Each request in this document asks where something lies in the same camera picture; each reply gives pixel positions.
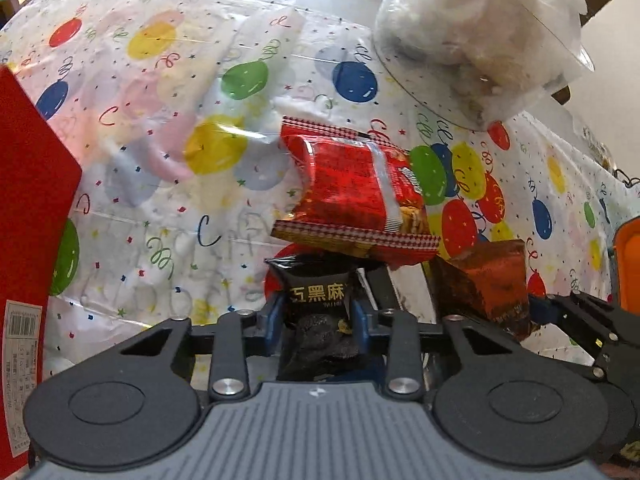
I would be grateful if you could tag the red checked snack packet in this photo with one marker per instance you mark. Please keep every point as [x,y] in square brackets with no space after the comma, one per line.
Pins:
[350,185]

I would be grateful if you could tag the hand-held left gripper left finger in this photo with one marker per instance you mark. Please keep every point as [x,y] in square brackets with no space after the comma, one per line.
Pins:
[271,322]

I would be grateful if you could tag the black snack packet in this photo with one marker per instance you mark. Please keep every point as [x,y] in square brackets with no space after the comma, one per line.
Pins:
[320,320]

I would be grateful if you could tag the clear plastic bag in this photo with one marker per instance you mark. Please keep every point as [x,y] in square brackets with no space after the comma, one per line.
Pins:
[475,35]

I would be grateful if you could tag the red cardboard box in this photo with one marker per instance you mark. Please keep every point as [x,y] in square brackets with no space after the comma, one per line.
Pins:
[30,240]

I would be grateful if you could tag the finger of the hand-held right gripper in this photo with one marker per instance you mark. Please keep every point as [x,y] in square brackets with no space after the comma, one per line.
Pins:
[592,355]
[542,310]

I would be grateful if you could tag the balloon print tablecloth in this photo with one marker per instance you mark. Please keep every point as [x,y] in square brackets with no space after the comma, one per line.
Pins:
[150,185]

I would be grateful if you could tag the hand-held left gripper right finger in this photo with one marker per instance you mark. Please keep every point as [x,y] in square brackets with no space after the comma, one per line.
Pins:
[361,322]

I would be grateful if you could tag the orange plastic container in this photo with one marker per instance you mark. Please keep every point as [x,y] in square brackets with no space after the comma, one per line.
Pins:
[629,265]

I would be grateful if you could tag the dark brown snack packet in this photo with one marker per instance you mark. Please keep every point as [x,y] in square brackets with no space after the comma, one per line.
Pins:
[492,285]

